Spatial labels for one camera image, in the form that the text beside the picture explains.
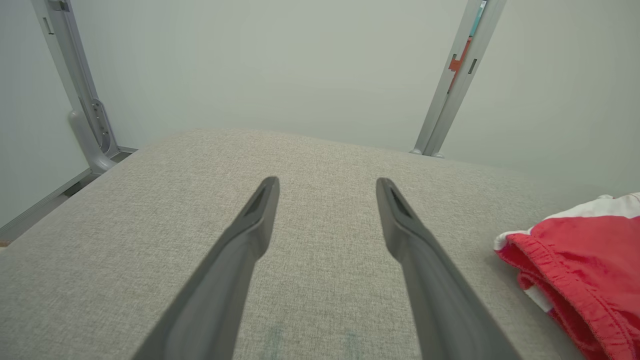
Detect red shorts with white band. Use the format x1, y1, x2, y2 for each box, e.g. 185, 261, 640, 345
494, 192, 640, 360

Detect grey metal corner partition post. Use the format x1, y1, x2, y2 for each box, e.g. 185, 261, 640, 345
30, 0, 137, 174

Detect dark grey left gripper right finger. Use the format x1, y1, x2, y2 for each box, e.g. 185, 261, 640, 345
376, 177, 521, 360

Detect red orange sign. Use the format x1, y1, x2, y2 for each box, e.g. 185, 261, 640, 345
448, 37, 473, 93

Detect grey metal floor rail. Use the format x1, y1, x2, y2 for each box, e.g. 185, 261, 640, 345
0, 147, 138, 246

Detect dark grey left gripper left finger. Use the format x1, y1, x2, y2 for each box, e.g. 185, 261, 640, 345
132, 175, 280, 360

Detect grey metal double partition post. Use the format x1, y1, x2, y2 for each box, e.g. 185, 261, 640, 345
410, 0, 508, 159

